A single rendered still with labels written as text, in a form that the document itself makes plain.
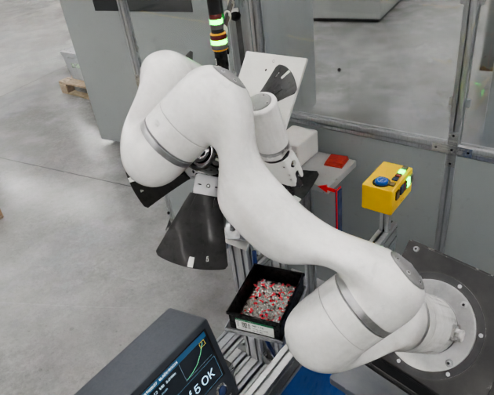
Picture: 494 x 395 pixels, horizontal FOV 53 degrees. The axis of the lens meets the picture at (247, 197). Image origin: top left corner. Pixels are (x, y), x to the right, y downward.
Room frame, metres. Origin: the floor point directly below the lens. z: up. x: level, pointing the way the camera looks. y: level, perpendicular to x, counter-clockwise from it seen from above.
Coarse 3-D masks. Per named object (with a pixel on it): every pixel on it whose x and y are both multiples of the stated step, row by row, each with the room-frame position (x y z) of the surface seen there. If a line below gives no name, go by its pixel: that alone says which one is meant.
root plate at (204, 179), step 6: (198, 174) 1.34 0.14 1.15; (198, 180) 1.33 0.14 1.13; (204, 180) 1.34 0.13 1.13; (210, 180) 1.34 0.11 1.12; (216, 180) 1.34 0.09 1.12; (198, 186) 1.32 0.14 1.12; (204, 186) 1.33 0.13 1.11; (210, 186) 1.33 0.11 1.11; (216, 186) 1.33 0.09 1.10; (198, 192) 1.31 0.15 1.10; (204, 192) 1.31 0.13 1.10; (210, 192) 1.32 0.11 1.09; (216, 192) 1.32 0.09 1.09
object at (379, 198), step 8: (384, 168) 1.35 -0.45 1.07; (392, 168) 1.35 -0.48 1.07; (400, 168) 1.34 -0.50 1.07; (376, 176) 1.31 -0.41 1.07; (384, 176) 1.30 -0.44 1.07; (392, 176) 1.30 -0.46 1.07; (408, 176) 1.30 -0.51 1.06; (368, 184) 1.27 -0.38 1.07; (376, 184) 1.26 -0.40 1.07; (400, 184) 1.26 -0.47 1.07; (368, 192) 1.27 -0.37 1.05; (376, 192) 1.25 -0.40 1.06; (384, 192) 1.23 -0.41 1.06; (392, 192) 1.22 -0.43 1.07; (408, 192) 1.31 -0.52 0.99; (368, 200) 1.26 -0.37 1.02; (376, 200) 1.25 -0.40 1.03; (384, 200) 1.23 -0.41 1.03; (392, 200) 1.22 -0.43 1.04; (400, 200) 1.26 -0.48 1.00; (368, 208) 1.27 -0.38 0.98; (376, 208) 1.25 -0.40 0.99; (384, 208) 1.23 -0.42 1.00; (392, 208) 1.22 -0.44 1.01
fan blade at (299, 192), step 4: (304, 172) 1.22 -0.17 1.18; (308, 172) 1.22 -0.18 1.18; (312, 172) 1.21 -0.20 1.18; (316, 172) 1.21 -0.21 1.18; (304, 176) 1.20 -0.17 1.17; (308, 176) 1.20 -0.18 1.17; (312, 176) 1.19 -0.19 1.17; (316, 176) 1.19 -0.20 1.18; (304, 180) 1.19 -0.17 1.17; (308, 180) 1.18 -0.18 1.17; (312, 180) 1.18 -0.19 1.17; (308, 184) 1.17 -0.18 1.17; (312, 184) 1.17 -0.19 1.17; (296, 188) 1.17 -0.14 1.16; (300, 188) 1.16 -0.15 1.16; (304, 188) 1.16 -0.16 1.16; (308, 188) 1.16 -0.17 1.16; (296, 192) 1.15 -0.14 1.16; (300, 192) 1.15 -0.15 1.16; (304, 192) 1.15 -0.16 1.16; (296, 196) 1.14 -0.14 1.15; (300, 196) 1.14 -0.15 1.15; (304, 196) 1.13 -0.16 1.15; (300, 200) 1.12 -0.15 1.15
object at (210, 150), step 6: (210, 150) 1.33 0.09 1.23; (204, 156) 1.34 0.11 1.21; (210, 156) 1.32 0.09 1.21; (216, 156) 1.31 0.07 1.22; (198, 162) 1.33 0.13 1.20; (204, 162) 1.32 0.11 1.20; (210, 162) 1.30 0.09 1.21; (216, 162) 1.31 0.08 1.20; (192, 168) 1.33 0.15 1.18; (198, 168) 1.31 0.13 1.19; (204, 168) 1.30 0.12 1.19; (210, 168) 1.31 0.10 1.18; (216, 168) 1.32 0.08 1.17; (210, 174) 1.34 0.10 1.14; (216, 174) 1.38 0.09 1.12
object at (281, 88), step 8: (280, 64) 1.51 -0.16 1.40; (272, 72) 1.52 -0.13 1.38; (272, 80) 1.46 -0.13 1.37; (280, 80) 1.41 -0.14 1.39; (288, 80) 1.37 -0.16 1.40; (264, 88) 1.47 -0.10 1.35; (272, 88) 1.40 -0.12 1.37; (280, 88) 1.36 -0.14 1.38; (288, 88) 1.34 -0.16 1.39; (296, 88) 1.31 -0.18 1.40; (280, 96) 1.32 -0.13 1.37
